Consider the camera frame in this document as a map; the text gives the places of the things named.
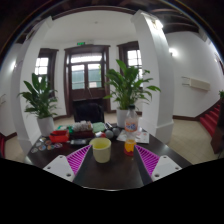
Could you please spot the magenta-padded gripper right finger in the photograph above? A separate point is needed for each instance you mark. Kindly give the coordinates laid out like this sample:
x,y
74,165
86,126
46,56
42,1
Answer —
x,y
164,168

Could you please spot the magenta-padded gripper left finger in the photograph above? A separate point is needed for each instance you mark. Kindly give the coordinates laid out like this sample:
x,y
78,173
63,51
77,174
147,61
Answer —
x,y
60,168

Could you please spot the clear orange drink bottle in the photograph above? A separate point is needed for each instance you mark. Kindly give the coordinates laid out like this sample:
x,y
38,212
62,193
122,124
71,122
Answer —
x,y
131,126

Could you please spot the red box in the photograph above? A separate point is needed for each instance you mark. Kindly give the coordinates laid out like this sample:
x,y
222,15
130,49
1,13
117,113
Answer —
x,y
59,136

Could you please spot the printed paper leaflet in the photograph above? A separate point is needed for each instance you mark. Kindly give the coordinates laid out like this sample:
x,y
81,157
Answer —
x,y
143,136

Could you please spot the flat round red coaster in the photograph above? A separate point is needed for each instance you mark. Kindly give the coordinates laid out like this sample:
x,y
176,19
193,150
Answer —
x,y
126,154

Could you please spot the green white printed pack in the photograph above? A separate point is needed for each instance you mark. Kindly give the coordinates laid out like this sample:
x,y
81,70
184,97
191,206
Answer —
x,y
64,127

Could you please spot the pale yellow cup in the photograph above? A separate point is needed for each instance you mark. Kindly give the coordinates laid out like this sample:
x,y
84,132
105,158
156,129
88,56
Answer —
x,y
101,151

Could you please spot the brown box of white packets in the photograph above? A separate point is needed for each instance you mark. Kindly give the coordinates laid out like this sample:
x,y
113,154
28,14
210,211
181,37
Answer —
x,y
82,130

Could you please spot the green flat pack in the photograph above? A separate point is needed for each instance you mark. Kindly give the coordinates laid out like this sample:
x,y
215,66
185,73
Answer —
x,y
99,127

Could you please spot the grey ball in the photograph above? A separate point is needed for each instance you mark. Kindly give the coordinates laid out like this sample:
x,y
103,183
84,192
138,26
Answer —
x,y
109,134
117,131

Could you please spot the red carpeted staircase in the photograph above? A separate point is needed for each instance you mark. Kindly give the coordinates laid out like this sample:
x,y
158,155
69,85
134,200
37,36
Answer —
x,y
2,145
210,120

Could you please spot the black chair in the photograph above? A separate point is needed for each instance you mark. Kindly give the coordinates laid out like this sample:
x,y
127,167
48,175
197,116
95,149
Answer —
x,y
88,111

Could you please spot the dark wooden stand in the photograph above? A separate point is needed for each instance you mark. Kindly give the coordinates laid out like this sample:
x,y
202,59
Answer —
x,y
218,133

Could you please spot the leafy plant in white pot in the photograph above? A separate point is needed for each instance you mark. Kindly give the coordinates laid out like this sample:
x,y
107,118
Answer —
x,y
128,86
41,100

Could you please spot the dark wooden double door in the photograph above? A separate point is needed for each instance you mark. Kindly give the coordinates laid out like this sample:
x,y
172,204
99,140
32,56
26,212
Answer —
x,y
86,93

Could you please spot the small green plant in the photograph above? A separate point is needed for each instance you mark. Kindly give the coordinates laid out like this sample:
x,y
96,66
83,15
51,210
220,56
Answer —
x,y
221,95

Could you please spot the dark framed window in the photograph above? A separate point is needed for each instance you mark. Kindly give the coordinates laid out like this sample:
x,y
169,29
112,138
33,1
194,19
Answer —
x,y
41,66
133,56

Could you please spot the green exit sign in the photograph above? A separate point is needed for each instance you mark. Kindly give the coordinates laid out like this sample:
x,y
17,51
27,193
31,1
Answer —
x,y
81,43

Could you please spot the glowing pillar lamp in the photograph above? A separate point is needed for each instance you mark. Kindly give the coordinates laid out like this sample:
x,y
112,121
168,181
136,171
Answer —
x,y
158,24

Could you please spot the white wall unit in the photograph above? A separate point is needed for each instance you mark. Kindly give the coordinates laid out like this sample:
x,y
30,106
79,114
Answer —
x,y
196,84

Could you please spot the glowing wall lamp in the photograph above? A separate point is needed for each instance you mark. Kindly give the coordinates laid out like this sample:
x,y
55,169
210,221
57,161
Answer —
x,y
172,51

